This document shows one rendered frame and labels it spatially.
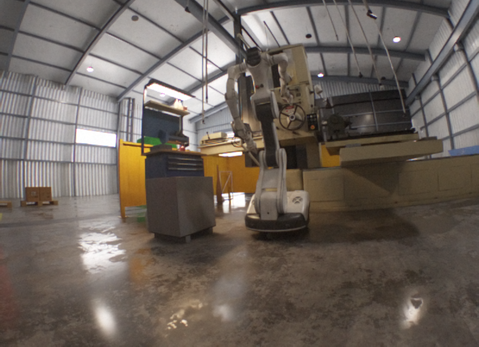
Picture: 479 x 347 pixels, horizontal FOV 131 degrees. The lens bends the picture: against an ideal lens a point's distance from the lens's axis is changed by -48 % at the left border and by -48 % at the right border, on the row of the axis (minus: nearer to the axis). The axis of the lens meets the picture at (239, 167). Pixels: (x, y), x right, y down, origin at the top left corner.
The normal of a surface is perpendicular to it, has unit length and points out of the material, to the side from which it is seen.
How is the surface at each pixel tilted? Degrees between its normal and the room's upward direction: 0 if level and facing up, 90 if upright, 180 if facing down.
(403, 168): 90
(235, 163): 90
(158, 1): 169
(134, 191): 90
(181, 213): 90
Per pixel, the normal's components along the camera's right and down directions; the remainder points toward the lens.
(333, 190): -0.46, -0.03
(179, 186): 0.89, -0.08
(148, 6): 0.23, 0.96
